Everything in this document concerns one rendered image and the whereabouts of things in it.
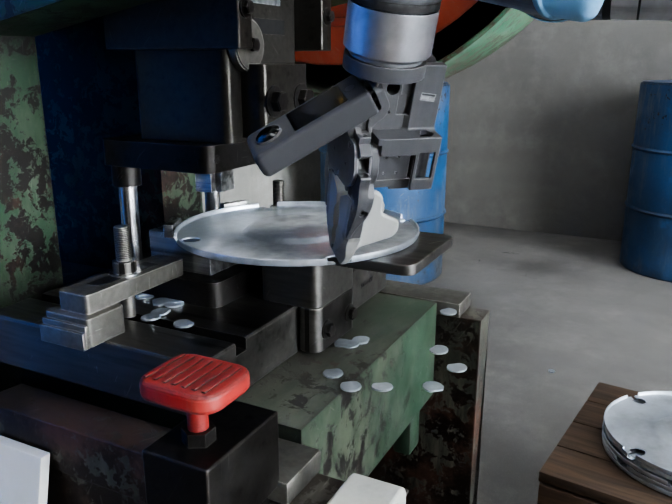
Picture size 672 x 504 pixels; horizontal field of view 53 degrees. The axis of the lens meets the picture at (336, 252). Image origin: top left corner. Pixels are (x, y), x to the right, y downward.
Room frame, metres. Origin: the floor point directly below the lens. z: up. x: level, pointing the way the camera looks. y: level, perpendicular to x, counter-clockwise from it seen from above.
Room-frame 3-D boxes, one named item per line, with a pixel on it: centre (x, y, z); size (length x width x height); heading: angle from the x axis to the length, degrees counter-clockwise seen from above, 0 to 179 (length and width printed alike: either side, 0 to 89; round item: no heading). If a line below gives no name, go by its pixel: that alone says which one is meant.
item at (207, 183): (0.85, 0.15, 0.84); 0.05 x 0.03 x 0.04; 153
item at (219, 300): (0.85, 0.16, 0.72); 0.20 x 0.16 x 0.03; 153
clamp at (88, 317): (0.70, 0.23, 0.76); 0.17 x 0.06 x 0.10; 153
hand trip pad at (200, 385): (0.45, 0.10, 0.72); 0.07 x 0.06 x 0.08; 63
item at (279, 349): (0.85, 0.16, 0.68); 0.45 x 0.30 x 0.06; 153
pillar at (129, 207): (0.81, 0.25, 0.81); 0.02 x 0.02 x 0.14
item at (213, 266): (0.85, 0.15, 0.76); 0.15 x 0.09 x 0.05; 153
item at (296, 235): (0.79, 0.05, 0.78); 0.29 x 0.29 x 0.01
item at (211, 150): (0.85, 0.16, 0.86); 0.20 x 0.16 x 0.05; 153
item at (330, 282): (0.77, 0.00, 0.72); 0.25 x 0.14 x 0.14; 63
